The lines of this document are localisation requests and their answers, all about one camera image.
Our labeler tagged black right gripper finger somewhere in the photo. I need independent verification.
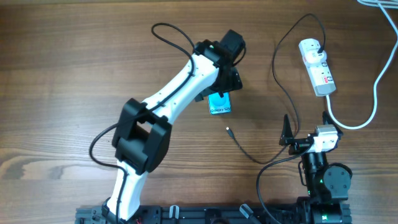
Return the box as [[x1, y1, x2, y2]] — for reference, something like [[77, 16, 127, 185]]
[[280, 114, 294, 140], [322, 111, 343, 136]]

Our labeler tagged black USB charging cable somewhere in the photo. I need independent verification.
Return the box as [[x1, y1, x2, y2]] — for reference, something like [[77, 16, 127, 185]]
[[226, 13, 326, 165]]

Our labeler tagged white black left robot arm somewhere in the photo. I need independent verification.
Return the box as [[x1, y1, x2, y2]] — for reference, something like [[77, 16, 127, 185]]
[[103, 30, 246, 223]]

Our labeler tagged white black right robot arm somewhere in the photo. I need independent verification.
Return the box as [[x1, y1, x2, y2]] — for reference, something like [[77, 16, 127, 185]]
[[279, 112, 353, 224]]

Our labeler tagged white charger plug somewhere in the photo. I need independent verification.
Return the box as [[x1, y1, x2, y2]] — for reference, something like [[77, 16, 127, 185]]
[[303, 50, 327, 67]]

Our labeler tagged white power strip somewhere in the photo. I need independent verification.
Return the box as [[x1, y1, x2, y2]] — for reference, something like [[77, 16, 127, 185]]
[[298, 39, 336, 96]]

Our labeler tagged white power strip cable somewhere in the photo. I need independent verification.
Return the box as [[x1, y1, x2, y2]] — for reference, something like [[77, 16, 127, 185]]
[[325, 0, 398, 131]]

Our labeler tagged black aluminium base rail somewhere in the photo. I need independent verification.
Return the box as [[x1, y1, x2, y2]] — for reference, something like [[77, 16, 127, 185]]
[[75, 203, 352, 224]]

